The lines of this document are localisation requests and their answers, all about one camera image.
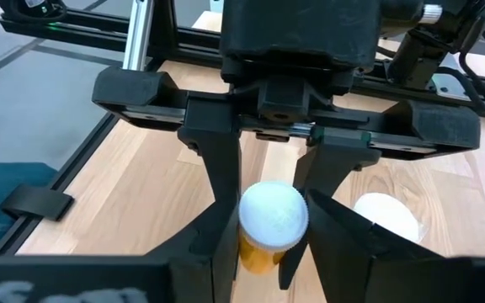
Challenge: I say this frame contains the black aluminium table frame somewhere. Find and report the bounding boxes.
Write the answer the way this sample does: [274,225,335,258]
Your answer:
[0,8,485,264]

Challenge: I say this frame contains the black device with green light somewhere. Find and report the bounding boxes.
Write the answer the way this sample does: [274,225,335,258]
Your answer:
[0,0,69,24]

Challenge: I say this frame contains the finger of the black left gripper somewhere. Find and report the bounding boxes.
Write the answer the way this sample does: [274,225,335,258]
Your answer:
[178,125,243,208]
[293,137,382,197]

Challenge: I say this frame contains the large amber pill bottle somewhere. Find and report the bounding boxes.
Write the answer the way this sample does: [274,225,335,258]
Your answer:
[353,192,428,244]

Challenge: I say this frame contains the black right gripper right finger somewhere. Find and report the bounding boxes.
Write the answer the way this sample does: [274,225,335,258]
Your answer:
[278,189,485,303]

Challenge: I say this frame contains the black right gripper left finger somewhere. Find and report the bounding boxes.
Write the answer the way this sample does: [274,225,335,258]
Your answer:
[0,205,241,303]

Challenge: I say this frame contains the silver aluminium post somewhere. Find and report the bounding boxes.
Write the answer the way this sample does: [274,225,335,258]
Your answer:
[122,0,156,72]

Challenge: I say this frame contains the black frame bracket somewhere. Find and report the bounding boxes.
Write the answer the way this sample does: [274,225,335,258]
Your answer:
[0,183,75,222]

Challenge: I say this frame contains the small amber pill bottle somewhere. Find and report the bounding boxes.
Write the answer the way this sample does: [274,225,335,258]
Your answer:
[237,180,310,276]

